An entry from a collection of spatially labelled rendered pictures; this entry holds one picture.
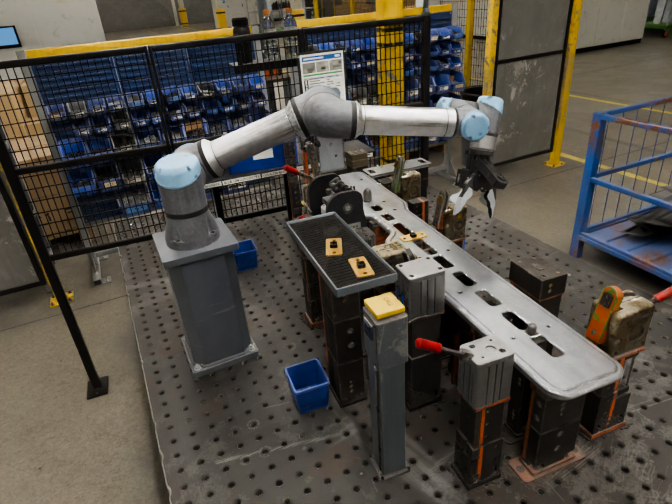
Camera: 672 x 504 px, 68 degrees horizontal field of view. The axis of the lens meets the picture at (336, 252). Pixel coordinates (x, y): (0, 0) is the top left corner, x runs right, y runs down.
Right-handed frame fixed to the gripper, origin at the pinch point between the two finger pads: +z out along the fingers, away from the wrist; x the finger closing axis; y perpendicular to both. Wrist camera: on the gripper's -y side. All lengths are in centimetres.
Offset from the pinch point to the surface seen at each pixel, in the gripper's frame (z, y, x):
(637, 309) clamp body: 10, -55, 3
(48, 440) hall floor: 129, 119, 114
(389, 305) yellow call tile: 13, -38, 55
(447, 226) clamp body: 4.8, 10.9, 0.3
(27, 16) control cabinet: -133, 691, 156
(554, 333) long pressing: 18, -45, 15
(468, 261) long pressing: 10.9, -11.4, 10.3
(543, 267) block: 7.9, -28.8, 1.6
